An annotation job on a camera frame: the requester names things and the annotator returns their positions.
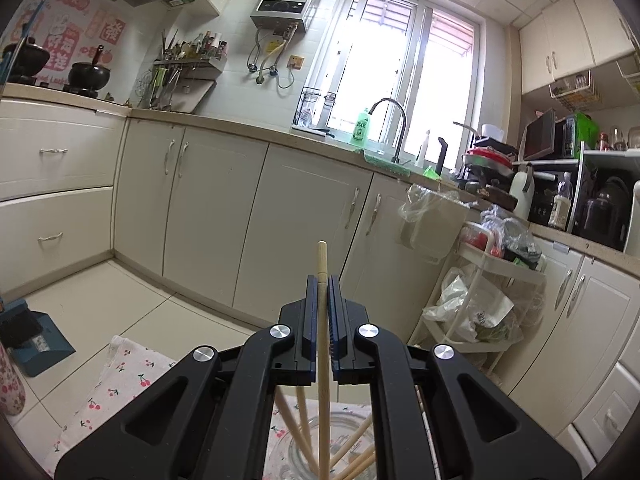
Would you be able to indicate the green sink mat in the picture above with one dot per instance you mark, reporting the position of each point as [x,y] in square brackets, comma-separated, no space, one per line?
[387,165]

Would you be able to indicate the green sponge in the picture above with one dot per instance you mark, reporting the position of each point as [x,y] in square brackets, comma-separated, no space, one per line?
[431,173]

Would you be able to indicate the pink floral fabric bin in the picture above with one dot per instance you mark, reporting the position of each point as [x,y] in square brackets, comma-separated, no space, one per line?
[10,385]

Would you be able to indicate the white spray bottle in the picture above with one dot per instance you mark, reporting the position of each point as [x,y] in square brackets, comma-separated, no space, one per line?
[424,150]

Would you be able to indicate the cream cabinet door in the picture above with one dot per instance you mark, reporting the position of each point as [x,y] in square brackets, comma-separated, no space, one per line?
[600,340]
[215,220]
[540,335]
[145,200]
[380,270]
[295,210]

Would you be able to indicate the beige kitchen countertop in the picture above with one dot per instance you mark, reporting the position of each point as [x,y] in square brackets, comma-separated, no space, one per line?
[250,127]

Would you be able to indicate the black microwave oven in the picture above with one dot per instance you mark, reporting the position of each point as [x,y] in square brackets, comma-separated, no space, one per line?
[545,135]

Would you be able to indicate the red lidded pan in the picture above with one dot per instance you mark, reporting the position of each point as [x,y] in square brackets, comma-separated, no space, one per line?
[487,157]

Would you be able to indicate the cream drawer front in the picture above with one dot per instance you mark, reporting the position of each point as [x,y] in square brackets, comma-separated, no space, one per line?
[60,260]
[60,170]

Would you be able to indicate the clear bottle with cream sauce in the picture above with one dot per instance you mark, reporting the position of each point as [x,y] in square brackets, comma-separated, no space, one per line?
[560,207]

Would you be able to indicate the black countertop appliance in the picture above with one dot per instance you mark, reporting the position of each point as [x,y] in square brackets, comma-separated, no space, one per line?
[542,200]

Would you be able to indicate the kitchen window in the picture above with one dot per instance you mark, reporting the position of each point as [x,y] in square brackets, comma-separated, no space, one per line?
[390,60]

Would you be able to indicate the clear plastic bag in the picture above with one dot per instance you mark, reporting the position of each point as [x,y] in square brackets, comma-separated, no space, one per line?
[425,200]

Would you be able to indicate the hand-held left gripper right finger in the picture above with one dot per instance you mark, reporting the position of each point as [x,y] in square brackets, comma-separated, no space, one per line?
[336,330]

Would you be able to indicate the cherry print tablecloth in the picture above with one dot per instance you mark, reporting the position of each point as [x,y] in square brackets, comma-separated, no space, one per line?
[100,410]

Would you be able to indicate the black frying pan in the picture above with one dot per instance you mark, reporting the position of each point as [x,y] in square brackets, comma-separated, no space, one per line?
[495,192]

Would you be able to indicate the black cooking pot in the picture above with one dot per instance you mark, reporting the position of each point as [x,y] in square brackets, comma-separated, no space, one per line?
[90,72]
[25,62]

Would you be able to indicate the wall-mounted utensil rack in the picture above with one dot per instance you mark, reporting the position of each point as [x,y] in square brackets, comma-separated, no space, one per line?
[195,60]

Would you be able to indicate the yellow wall socket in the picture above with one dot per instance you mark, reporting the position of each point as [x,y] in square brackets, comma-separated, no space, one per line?
[296,61]

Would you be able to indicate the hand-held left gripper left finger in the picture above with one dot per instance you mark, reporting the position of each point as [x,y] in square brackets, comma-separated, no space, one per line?
[311,330]

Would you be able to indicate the green bag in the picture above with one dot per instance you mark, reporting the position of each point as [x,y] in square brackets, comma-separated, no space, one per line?
[587,132]

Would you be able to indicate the blue dustpan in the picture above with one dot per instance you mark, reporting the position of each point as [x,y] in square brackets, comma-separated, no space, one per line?
[45,350]

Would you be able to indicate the pale cutting board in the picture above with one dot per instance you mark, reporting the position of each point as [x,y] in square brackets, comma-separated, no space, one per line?
[197,97]

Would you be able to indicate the green dish soap bottle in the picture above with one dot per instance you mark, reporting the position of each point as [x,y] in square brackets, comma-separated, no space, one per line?
[361,130]

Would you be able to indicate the white shelf rack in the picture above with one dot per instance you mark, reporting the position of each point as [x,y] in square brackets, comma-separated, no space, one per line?
[630,160]

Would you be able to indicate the chrome sink faucet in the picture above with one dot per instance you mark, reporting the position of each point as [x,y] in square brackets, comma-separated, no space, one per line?
[402,125]

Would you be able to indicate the white trolley cart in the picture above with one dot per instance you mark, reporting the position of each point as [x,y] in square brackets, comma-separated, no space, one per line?
[450,340]

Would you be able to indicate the white jug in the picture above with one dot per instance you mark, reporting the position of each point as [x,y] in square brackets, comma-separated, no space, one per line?
[521,192]

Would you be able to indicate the white hanging waste bin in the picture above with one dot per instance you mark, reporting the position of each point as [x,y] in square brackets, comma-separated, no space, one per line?
[440,235]

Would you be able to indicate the clear glass jar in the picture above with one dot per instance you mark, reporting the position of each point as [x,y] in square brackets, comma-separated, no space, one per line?
[340,425]

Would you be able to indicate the black upright bottle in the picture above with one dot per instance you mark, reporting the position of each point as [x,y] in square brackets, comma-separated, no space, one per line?
[442,155]

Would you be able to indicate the pink wall sticker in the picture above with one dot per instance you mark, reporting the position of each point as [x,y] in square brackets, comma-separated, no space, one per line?
[65,35]

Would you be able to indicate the red food container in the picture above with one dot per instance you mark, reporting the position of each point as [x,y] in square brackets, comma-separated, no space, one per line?
[480,240]

